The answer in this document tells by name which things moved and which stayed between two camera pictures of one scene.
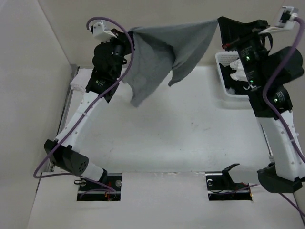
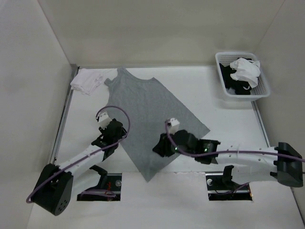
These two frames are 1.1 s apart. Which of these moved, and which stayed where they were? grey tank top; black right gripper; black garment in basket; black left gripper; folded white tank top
Moved: black right gripper; black left gripper; grey tank top
Stayed: folded white tank top; black garment in basket
